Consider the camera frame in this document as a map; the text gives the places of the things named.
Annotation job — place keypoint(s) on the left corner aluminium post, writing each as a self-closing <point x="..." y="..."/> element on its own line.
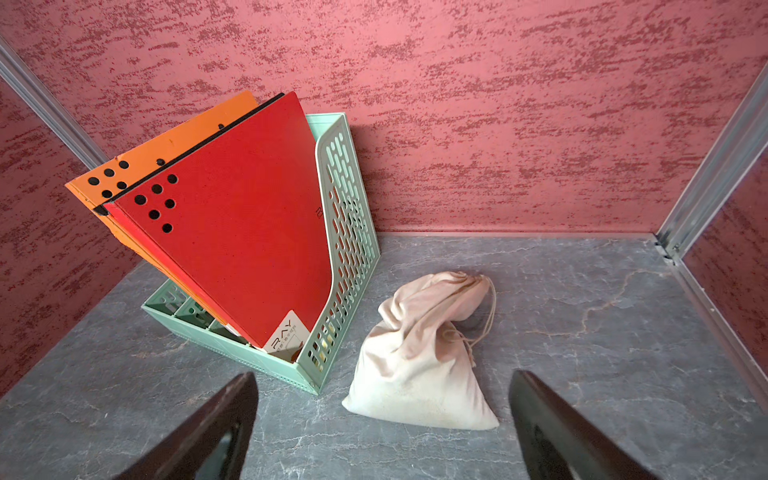
<point x="43" y="103"/>

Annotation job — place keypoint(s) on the beige cloth drawstring bag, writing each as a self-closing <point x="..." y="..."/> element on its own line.
<point x="415" y="367"/>

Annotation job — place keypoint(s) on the corner aluminium post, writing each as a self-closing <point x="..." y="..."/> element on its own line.
<point x="734" y="153"/>
<point x="43" y="103"/>

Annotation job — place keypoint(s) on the green plastic file organizer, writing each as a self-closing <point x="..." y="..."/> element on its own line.
<point x="354" y="254"/>

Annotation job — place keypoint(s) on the right corner aluminium post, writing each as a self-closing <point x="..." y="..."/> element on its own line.
<point x="734" y="153"/>

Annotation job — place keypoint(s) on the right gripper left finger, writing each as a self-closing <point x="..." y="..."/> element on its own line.
<point x="212" y="443"/>

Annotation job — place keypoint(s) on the red folder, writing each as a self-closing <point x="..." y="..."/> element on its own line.
<point x="239" y="222"/>

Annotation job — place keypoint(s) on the orange folder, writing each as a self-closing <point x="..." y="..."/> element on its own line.
<point x="96" y="187"/>

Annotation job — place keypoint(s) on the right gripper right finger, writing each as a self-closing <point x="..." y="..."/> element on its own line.
<point x="557" y="442"/>

